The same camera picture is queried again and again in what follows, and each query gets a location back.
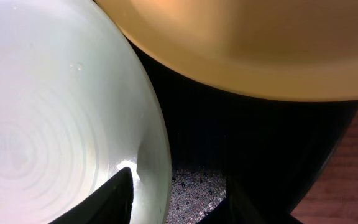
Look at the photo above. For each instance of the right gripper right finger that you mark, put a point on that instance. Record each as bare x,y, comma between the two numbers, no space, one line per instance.
243,205

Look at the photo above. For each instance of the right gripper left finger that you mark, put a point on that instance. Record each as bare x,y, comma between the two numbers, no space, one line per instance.
111,203

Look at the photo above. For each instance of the light blue plate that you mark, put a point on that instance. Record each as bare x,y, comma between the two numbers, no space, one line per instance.
76,106

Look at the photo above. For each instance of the black round tray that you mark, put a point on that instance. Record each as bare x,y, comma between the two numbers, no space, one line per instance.
279,147

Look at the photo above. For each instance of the yellow plate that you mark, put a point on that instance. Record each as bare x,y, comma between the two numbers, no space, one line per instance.
291,50

